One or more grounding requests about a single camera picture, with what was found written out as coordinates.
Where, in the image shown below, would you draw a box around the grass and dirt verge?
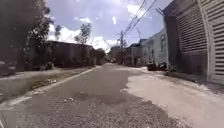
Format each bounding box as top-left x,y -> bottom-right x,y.
0,65 -> 98,102

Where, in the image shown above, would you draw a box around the long dark wall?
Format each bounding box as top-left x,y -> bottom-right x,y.
31,40 -> 106,69

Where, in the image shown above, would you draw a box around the row of pale buildings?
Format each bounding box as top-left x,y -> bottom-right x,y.
108,28 -> 169,68

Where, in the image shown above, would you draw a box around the tall dark tree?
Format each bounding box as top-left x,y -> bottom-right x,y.
0,0 -> 54,73

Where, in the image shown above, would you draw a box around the overhead wires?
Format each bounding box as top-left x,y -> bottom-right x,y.
121,0 -> 158,38

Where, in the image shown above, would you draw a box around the parked vehicle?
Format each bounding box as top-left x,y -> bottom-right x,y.
146,61 -> 168,72

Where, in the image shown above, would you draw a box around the grey asphalt road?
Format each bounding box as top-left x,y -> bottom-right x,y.
0,63 -> 224,128

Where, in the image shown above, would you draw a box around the utility pole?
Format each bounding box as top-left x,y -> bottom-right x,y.
117,30 -> 126,66

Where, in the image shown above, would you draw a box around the building with slatted shutters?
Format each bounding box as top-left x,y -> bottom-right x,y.
162,0 -> 224,85

